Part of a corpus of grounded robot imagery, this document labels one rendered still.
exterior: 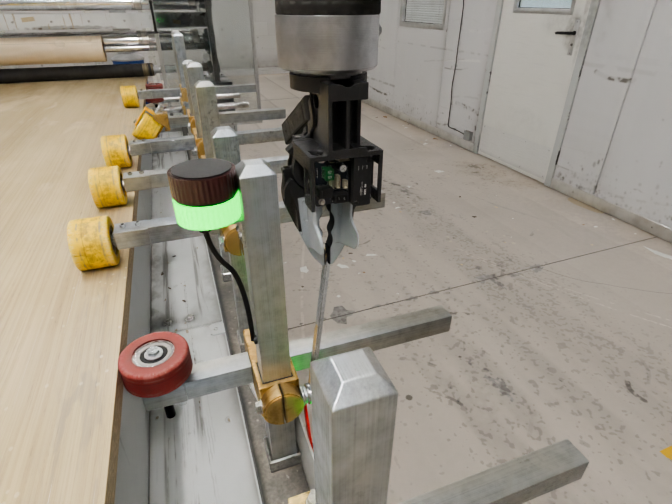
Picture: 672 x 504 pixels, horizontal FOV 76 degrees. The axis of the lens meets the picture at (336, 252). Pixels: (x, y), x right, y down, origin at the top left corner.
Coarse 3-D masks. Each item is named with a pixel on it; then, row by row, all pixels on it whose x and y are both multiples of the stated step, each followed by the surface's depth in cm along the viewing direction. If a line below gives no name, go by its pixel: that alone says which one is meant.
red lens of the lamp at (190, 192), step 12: (168, 180) 38; (180, 180) 37; (192, 180) 37; (204, 180) 37; (216, 180) 37; (228, 180) 38; (180, 192) 37; (192, 192) 37; (204, 192) 37; (216, 192) 38; (228, 192) 39; (192, 204) 38; (204, 204) 38
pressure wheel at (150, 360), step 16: (144, 336) 54; (160, 336) 54; (176, 336) 54; (128, 352) 51; (144, 352) 52; (160, 352) 52; (176, 352) 51; (128, 368) 49; (144, 368) 49; (160, 368) 49; (176, 368) 50; (128, 384) 49; (144, 384) 49; (160, 384) 49; (176, 384) 51
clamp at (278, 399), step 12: (252, 348) 57; (252, 360) 55; (252, 372) 56; (264, 384) 52; (276, 384) 52; (288, 384) 52; (264, 396) 52; (276, 396) 51; (288, 396) 51; (300, 396) 52; (264, 408) 51; (276, 408) 51; (288, 408) 52; (300, 408) 52; (276, 420) 52; (288, 420) 53
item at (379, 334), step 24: (432, 312) 65; (312, 336) 61; (336, 336) 61; (360, 336) 61; (384, 336) 62; (408, 336) 64; (216, 360) 57; (240, 360) 57; (192, 384) 54; (216, 384) 55; (240, 384) 57
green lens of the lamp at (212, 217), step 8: (232, 200) 39; (176, 208) 39; (184, 208) 38; (192, 208) 38; (200, 208) 38; (208, 208) 38; (216, 208) 38; (224, 208) 39; (232, 208) 40; (240, 208) 42; (176, 216) 40; (184, 216) 39; (192, 216) 38; (200, 216) 38; (208, 216) 38; (216, 216) 39; (224, 216) 39; (232, 216) 40; (184, 224) 39; (192, 224) 39; (200, 224) 39; (208, 224) 39; (216, 224) 39; (224, 224) 40
